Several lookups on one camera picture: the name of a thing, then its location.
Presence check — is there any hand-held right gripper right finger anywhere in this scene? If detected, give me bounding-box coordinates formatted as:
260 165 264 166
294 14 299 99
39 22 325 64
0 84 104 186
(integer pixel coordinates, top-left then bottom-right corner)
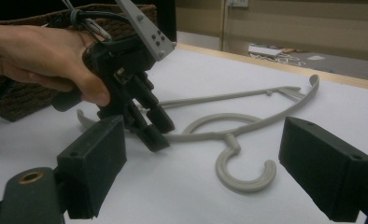
277 116 368 223

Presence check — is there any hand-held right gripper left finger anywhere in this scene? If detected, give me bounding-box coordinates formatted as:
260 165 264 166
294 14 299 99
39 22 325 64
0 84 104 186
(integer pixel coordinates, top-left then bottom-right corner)
56 115 128 220

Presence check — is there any grey plastic clothes hanger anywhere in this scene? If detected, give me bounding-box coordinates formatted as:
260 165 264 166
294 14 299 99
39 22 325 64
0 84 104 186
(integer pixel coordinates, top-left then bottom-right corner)
76 74 320 194

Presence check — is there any brown woven basket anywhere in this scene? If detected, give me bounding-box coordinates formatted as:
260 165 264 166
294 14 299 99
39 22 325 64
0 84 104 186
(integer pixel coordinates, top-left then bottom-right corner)
0 3 159 123

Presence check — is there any black curtain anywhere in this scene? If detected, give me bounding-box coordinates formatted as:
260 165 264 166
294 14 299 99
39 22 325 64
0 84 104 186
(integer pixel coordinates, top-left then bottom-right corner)
0 0 177 43

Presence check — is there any white paper stack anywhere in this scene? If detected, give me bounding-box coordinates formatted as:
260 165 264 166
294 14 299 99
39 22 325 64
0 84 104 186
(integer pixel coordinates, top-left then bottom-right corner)
248 44 283 58

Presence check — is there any white power outlet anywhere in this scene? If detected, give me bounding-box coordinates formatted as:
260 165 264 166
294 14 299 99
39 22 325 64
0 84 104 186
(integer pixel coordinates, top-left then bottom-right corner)
228 0 249 8

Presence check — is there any grey cord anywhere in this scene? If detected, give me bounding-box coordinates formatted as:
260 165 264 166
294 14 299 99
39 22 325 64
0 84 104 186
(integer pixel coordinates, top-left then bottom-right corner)
61 0 113 42

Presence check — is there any white tangled cable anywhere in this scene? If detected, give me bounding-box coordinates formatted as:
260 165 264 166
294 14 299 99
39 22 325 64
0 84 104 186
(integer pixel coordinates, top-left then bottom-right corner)
250 51 307 68

